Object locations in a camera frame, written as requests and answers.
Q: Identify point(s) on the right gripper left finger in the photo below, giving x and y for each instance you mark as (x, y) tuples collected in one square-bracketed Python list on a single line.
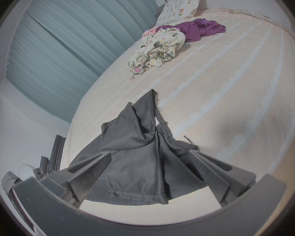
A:
[(91, 173)]

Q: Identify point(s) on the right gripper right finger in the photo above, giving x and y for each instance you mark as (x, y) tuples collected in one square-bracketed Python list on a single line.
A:
[(211, 172)]

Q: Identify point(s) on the black T-shirt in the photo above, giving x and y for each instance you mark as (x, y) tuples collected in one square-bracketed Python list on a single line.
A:
[(137, 168)]

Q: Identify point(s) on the black chest of drawers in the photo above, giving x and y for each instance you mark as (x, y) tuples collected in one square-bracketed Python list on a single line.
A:
[(59, 151)]

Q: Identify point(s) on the bed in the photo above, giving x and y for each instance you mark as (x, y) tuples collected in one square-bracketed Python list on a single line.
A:
[(223, 82)]

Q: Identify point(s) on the white printed pyjama garment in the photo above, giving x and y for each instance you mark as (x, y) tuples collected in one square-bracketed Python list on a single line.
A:
[(159, 50)]

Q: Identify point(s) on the purple garment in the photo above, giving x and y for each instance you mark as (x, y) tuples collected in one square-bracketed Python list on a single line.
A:
[(194, 29)]

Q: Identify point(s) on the pink garment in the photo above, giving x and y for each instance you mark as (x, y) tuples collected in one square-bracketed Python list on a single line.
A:
[(150, 31)]

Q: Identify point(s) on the white printed pillow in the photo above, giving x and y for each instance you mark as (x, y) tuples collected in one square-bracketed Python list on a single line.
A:
[(179, 6)]

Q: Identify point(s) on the grey bedside table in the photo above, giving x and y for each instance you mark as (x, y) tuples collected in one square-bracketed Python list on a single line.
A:
[(160, 10)]

